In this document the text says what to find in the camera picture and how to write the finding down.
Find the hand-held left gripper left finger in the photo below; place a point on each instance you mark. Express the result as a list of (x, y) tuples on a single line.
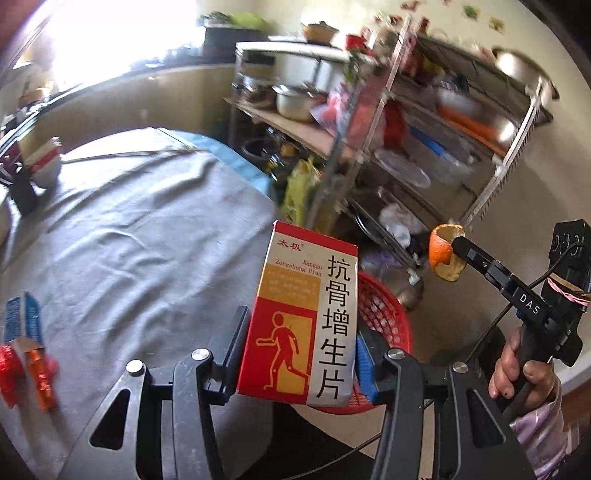
[(233, 360)]

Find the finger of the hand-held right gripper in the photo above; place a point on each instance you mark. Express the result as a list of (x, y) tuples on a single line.
[(485, 267)]

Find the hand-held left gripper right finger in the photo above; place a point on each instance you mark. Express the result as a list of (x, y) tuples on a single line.
[(367, 369)]

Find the orange peel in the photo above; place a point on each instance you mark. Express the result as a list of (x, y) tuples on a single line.
[(441, 251)]

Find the red white medicine box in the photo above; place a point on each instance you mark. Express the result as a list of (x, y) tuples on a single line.
[(286, 350)]

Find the red plastic basket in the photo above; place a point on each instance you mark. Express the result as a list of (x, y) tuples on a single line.
[(383, 314)]

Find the red plastic wrapper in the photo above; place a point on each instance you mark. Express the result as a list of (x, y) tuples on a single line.
[(9, 376)]

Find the person's right forearm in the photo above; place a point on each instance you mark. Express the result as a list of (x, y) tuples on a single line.
[(540, 429)]

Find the person's right hand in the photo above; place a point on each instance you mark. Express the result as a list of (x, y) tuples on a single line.
[(531, 383)]

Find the white plastic bag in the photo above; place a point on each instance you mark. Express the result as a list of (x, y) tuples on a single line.
[(395, 226)]

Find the dark cloth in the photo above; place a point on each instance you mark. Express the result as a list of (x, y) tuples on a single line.
[(295, 443)]

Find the grey tablecloth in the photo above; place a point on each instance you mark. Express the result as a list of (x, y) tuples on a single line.
[(138, 258)]

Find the metal storage rack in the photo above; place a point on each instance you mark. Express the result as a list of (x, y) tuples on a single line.
[(364, 138)]

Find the yellow green bag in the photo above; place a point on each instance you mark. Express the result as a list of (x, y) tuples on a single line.
[(300, 194)]

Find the orange plastic wrapper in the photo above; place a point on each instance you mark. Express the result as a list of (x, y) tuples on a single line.
[(41, 383)]

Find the blue table underlay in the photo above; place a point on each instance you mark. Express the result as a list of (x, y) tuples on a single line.
[(240, 161)]

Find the large steel basin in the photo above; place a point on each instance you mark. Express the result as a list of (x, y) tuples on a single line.
[(521, 69)]

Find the blue white carton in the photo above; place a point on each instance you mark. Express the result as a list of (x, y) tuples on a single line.
[(23, 318)]

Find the steel pot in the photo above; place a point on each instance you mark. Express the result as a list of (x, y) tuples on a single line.
[(295, 106)]

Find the black cup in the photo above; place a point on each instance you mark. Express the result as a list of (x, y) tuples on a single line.
[(23, 191)]

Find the yellow base cabinets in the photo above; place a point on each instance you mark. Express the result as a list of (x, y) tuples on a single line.
[(138, 101)]

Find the enamel pot with lid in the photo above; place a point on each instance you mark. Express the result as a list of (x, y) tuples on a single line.
[(321, 33)]

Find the microwave oven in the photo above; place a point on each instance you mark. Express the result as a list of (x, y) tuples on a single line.
[(235, 41)]

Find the green plastic basin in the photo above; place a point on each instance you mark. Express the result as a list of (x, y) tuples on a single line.
[(251, 21)]

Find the potted plant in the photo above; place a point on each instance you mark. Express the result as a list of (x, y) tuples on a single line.
[(214, 19)]

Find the kitchen window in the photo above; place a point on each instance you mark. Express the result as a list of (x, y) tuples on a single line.
[(115, 32)]

